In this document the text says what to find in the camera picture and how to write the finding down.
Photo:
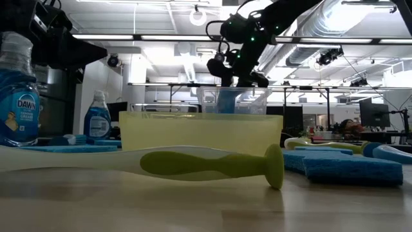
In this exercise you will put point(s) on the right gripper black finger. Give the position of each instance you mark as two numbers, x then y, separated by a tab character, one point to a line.
219	69
259	81

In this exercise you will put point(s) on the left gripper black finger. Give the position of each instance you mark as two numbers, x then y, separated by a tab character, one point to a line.
80	54

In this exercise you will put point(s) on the blue dish soap bottle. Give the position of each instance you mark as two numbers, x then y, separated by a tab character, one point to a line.
97	122
19	106
227	103

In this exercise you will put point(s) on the green white dish brush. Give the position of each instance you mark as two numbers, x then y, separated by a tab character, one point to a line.
297	142
193	164

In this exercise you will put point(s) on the blue white dish brush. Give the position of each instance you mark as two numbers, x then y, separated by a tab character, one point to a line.
392	153
69	139

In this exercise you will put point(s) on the blue cellulose sponge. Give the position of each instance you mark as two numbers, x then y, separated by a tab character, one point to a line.
322	149
347	169
107	143
71	149

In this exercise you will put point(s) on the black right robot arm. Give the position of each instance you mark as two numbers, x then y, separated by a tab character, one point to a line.
283	13

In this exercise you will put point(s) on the clear deep plastic bin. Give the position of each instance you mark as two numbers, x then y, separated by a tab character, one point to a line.
254	101

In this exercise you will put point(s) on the long ceiling light strip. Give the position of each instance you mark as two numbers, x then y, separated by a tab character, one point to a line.
106	37
334	40

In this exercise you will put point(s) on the yellow translucent plastic bin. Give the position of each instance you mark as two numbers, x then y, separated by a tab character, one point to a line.
199	132

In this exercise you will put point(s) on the black computer monitor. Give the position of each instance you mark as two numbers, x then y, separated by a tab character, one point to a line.
375	114
117	111

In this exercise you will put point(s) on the clear shallow plastic bin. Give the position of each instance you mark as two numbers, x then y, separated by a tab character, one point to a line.
161	108

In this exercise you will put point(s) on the person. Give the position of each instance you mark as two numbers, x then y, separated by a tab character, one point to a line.
349	125

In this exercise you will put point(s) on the black gantry beam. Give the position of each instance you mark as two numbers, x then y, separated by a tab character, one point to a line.
404	13

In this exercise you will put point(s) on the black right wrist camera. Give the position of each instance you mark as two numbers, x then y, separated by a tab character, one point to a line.
219	57

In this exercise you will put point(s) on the black rig camera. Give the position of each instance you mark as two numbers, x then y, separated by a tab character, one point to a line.
113	60
328	57

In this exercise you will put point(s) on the silver ventilation duct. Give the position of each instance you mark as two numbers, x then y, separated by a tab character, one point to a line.
309	29

